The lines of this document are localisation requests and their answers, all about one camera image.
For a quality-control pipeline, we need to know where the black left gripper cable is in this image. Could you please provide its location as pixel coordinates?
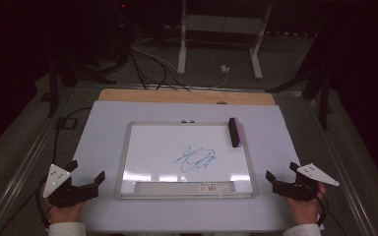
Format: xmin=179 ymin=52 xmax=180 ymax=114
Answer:
xmin=34 ymin=106 xmax=94 ymax=230

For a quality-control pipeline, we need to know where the black tripod stand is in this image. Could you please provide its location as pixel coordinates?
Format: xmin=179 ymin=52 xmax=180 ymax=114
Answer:
xmin=265 ymin=48 xmax=337 ymax=132
xmin=43 ymin=45 xmax=117 ymax=119

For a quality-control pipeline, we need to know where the metal floor rail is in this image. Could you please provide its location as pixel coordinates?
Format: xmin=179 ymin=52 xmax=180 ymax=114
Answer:
xmin=0 ymin=86 xmax=80 ymax=236
xmin=303 ymin=96 xmax=378 ymax=236

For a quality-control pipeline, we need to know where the person's left hand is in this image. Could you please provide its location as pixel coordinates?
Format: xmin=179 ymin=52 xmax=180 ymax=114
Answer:
xmin=44 ymin=185 xmax=87 ymax=224

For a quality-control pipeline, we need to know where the dark equipment with red light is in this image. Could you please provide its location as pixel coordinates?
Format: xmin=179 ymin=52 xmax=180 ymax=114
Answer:
xmin=93 ymin=0 xmax=136 ymax=67

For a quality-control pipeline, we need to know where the black floor cable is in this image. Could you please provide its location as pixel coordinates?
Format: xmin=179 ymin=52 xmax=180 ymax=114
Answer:
xmin=128 ymin=48 xmax=170 ymax=91

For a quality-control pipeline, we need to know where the black and purple whiteboard eraser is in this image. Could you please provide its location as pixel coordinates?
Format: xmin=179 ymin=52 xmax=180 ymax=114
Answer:
xmin=227 ymin=116 xmax=245 ymax=148

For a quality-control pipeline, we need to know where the person's right hand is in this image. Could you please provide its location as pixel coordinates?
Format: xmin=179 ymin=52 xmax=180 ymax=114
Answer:
xmin=287 ymin=181 xmax=328 ymax=226

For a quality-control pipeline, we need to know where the white metal stand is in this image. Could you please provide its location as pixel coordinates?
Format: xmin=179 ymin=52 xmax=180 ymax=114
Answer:
xmin=176 ymin=0 xmax=274 ymax=81

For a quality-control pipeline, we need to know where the white charger cable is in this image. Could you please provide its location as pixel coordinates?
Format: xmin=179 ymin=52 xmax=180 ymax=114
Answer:
xmin=190 ymin=71 xmax=230 ymax=90

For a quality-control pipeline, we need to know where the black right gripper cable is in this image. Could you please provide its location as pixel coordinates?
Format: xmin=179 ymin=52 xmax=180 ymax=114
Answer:
xmin=315 ymin=188 xmax=347 ymax=236

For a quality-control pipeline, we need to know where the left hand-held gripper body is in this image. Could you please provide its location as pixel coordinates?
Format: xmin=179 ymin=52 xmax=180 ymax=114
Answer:
xmin=41 ymin=163 xmax=99 ymax=208

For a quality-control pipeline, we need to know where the grey floor cable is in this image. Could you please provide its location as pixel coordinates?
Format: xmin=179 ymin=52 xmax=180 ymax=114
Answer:
xmin=131 ymin=43 xmax=192 ymax=91

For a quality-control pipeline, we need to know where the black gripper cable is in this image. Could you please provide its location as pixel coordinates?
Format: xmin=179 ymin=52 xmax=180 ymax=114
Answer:
xmin=34 ymin=106 xmax=94 ymax=230
xmin=315 ymin=188 xmax=347 ymax=236

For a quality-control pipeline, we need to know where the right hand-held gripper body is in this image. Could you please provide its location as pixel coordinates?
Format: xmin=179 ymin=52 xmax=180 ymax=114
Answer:
xmin=273 ymin=162 xmax=341 ymax=202

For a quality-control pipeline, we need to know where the whiteboard with silver frame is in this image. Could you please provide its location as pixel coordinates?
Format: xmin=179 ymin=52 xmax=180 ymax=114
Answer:
xmin=113 ymin=120 xmax=259 ymax=201

